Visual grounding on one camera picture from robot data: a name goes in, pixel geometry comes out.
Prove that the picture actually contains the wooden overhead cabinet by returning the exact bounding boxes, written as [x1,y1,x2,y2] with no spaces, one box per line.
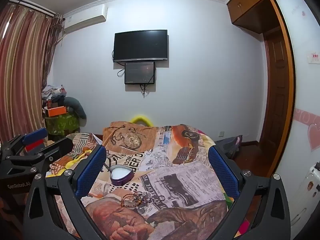
[226,0,290,34]

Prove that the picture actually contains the black monitor cables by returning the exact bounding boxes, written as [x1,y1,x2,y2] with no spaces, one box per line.
[139,84,151,98]

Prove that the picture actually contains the orange box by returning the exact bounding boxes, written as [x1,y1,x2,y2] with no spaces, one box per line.
[47,107,67,117]

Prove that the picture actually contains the yellow foam ring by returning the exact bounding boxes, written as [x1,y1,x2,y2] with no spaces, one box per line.
[131,114,153,126]

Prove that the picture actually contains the black wall television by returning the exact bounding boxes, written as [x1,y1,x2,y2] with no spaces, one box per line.
[113,29,168,63]

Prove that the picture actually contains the pile of clutter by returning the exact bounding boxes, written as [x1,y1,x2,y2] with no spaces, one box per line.
[41,84,68,110]

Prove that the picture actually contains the white plastic appliance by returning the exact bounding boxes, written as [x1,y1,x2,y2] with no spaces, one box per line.
[290,162,320,230]

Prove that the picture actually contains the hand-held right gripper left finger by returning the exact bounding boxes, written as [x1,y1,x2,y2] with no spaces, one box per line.
[22,145,108,240]

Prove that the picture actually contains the red box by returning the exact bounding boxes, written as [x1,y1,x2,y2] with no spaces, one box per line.
[25,140,45,153]

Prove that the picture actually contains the green patterned box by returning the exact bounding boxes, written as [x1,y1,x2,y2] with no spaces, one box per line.
[45,112,80,136]

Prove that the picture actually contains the purple heart-shaped tin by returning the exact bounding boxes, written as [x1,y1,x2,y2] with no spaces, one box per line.
[109,164,135,186]

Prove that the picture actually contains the white wardrobe door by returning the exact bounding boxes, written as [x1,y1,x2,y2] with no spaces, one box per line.
[272,0,320,230]

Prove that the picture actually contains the dark backpack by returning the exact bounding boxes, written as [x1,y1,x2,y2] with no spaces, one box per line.
[216,135,243,159]

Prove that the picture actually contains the striped red curtain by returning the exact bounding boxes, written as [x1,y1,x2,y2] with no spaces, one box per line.
[0,1,64,143]

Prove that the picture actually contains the white wall label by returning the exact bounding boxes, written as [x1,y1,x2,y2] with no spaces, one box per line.
[308,51,320,64]

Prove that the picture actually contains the white air conditioner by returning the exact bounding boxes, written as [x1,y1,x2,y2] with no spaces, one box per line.
[64,4,109,33]

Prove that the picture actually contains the silver chain jewelry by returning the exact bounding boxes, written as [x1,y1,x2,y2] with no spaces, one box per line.
[135,191,153,207]

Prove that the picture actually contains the newspaper print blanket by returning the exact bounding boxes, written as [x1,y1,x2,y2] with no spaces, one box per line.
[47,121,235,240]

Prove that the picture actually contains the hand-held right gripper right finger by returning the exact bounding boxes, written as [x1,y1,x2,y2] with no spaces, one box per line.
[208,145,292,240]

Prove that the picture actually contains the small black wall monitor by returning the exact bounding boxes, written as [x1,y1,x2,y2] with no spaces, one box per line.
[124,61,156,85]

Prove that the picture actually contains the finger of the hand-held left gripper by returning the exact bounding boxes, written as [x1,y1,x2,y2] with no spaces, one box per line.
[2,127,48,155]
[6,137,74,176]

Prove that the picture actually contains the red beaded bracelet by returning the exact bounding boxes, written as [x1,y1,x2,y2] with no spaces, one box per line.
[121,193,141,207]

